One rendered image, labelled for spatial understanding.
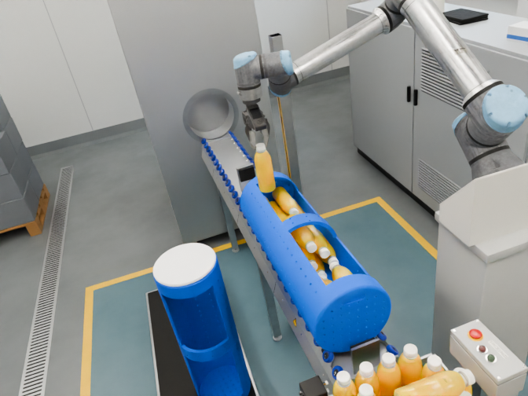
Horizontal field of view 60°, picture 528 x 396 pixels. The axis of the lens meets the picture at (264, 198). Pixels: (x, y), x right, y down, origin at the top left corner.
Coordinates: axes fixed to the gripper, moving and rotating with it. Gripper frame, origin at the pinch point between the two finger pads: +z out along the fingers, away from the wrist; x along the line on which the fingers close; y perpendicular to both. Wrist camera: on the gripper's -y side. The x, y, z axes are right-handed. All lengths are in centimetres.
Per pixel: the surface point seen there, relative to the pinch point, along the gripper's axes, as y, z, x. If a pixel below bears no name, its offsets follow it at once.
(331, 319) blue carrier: -68, 34, 3
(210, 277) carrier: -13, 46, 34
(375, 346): -75, 45, -8
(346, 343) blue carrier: -68, 48, -1
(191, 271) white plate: -9, 43, 41
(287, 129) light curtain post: 72, 27, -36
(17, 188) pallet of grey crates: 252, 93, 165
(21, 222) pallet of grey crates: 253, 127, 175
